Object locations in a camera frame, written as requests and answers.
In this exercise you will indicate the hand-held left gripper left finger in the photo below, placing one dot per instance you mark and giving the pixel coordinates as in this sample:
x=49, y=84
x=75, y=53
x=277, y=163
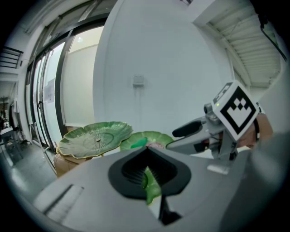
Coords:
x=90, y=192

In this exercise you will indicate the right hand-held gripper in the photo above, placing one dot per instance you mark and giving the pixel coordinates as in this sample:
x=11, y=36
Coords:
x=238, y=111

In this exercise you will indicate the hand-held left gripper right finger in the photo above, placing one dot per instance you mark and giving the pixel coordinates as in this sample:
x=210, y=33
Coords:
x=199, y=185

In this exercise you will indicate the small pink round object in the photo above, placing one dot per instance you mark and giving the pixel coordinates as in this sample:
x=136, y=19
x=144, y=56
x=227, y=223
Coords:
x=154, y=145

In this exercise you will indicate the small green bottle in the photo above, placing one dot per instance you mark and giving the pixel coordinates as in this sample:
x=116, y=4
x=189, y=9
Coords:
x=140, y=142

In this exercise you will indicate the green tiered glass dish stand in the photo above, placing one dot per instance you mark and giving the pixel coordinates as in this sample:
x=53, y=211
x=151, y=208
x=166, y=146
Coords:
x=97, y=138

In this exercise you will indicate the person's right forearm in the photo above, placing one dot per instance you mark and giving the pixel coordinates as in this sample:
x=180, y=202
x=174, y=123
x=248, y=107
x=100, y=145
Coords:
x=265, y=129

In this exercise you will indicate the large cardboard box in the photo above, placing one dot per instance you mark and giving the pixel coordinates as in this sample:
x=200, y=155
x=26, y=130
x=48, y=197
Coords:
x=65, y=164

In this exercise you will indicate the black framed glass door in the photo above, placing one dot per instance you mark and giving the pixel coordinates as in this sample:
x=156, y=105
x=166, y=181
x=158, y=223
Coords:
x=59, y=74

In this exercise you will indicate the black metal railing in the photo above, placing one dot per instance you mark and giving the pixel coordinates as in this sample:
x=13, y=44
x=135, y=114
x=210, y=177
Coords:
x=10, y=57

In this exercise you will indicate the white wall switch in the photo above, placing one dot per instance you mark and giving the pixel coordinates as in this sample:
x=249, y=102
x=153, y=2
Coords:
x=138, y=80

